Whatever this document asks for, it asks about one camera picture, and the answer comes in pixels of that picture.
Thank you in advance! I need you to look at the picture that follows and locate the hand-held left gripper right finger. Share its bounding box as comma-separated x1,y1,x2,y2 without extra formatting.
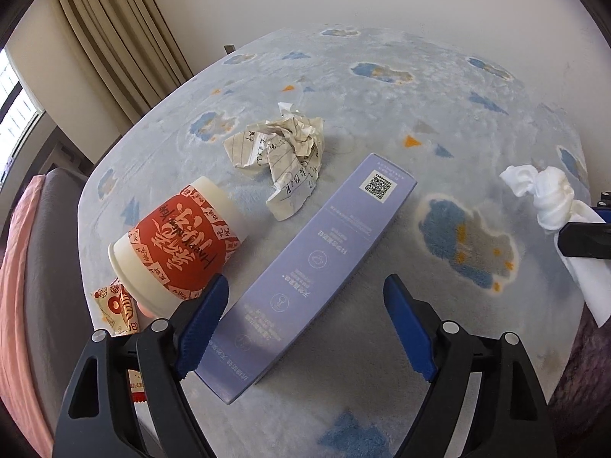
383,273,559,458

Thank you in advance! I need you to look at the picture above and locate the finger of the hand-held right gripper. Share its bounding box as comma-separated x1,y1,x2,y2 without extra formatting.
558,221,611,261
589,191,611,224

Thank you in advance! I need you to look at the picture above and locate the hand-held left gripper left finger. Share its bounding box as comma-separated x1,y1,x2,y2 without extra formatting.
52,273,230,458

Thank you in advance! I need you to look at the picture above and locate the white knotted cloth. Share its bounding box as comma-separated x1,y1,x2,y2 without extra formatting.
499,164,611,329

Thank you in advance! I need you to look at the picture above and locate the purple cardboard box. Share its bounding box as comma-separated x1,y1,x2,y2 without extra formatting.
195,153,417,404

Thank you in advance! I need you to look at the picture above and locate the red printed paper cup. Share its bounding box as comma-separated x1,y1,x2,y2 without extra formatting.
108,176,249,318

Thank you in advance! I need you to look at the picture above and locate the beige snack wrapper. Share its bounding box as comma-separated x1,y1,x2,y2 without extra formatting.
91,279,149,404

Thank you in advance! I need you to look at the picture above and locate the grey bed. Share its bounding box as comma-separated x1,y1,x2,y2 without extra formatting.
21,167,115,440

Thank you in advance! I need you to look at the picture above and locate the crumpled lined paper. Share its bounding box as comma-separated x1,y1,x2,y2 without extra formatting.
223,102,326,221

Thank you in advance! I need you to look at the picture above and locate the window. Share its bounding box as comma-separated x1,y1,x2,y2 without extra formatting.
0,50,46,187

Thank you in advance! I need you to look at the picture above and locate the beige curtain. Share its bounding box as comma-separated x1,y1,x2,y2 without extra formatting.
50,0,194,127

